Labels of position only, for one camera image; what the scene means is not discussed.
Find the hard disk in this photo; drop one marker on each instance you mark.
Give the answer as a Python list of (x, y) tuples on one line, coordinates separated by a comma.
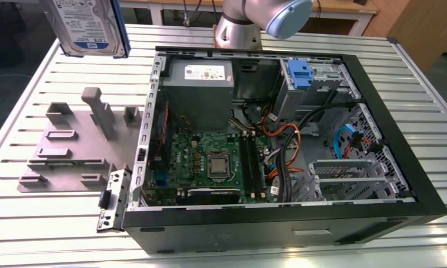
[(86, 28)]

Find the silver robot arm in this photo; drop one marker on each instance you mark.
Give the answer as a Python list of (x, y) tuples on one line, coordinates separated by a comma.
[(238, 28)]

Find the CPU socket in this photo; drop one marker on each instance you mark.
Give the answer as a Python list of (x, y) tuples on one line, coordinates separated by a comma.
[(217, 153)]

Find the silver CPU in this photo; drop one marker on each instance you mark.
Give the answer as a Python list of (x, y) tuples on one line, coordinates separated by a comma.
[(218, 166)]

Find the grey power supply unit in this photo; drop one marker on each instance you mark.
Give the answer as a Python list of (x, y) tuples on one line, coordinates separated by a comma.
[(198, 106)]

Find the black RAM slot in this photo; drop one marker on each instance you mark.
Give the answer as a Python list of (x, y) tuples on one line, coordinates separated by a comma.
[(249, 164), (258, 164)]

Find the green motherboard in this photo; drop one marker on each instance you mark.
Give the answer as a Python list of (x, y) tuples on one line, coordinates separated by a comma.
[(186, 167)]

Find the black graphics card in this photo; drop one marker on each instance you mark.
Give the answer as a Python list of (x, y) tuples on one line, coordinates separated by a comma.
[(213, 195)]

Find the grey optical drive cage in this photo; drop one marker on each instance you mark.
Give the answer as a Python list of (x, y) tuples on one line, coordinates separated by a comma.
[(309, 100)]

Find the blue drive cage latch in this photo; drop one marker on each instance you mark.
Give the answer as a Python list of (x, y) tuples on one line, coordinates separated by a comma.
[(301, 75)]

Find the black PC case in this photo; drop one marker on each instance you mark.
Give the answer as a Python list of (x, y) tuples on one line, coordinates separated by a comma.
[(246, 223)]

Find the grey parts rack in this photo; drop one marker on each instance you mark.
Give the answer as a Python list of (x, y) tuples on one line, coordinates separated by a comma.
[(82, 139)]

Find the green RAM stick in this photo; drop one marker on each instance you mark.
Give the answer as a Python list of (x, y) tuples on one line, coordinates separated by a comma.
[(62, 163)]

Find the tan wooden cabinet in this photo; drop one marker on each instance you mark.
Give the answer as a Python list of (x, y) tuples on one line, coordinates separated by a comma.
[(425, 28)]

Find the grey expansion slot bracket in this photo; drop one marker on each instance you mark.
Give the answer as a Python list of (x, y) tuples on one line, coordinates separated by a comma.
[(115, 195)]

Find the wooden desk white frame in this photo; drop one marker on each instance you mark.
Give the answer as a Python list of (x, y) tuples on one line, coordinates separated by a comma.
[(358, 16)]

